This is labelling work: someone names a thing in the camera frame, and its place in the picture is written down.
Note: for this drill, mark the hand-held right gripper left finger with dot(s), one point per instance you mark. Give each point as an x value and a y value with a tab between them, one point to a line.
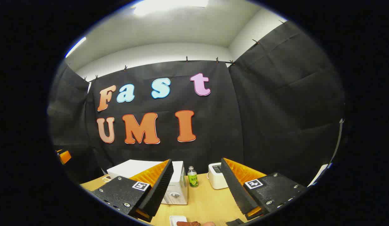
160	188

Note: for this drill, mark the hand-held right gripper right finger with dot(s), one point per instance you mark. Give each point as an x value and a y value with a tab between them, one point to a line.
235	191

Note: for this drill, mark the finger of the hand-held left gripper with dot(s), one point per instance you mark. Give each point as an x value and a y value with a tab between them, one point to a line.
64	157

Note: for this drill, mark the white microwave oven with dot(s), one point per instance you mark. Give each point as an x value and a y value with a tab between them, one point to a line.
177	188

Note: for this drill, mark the red meat slice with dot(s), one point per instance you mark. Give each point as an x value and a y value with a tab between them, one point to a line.
188	223

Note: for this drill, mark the white toaster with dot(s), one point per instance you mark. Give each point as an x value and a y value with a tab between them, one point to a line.
215	179

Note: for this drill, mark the white rectangular dish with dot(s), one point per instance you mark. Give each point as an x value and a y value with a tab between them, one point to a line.
175	219

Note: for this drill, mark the green label drink bottle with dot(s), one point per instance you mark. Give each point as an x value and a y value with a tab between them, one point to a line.
193	179

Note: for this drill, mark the divided white snack plate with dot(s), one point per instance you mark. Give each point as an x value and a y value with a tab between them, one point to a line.
106	179

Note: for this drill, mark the black backdrop cloth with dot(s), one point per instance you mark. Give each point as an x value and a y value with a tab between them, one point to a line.
260	119

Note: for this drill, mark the ceiling light strip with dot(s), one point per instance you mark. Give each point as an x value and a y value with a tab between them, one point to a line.
75	47

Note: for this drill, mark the ceiling light panel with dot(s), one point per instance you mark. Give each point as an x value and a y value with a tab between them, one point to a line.
169	6

